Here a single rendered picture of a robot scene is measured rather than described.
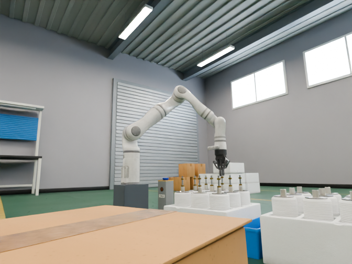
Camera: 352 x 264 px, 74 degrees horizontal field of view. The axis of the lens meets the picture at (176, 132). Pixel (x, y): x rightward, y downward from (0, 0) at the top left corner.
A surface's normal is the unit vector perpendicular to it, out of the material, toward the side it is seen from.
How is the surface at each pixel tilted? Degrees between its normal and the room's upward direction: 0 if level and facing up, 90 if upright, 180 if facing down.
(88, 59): 90
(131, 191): 90
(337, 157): 90
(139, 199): 90
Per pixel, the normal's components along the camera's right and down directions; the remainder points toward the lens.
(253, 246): -0.66, -0.09
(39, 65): 0.60, -0.15
